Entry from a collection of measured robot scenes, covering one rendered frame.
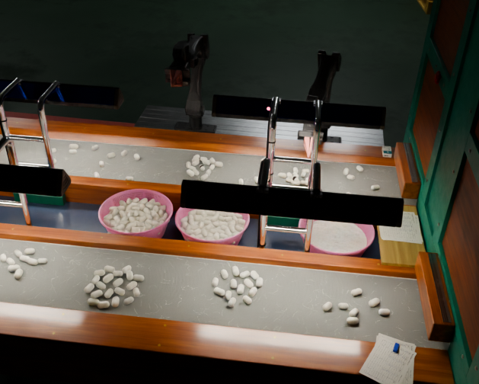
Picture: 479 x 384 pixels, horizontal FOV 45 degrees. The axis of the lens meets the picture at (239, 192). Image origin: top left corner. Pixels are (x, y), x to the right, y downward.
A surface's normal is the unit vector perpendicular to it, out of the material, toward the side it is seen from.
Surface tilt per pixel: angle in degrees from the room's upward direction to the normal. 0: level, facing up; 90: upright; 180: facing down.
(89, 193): 90
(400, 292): 0
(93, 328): 0
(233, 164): 0
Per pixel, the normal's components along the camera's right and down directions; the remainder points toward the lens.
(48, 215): 0.02, -0.82
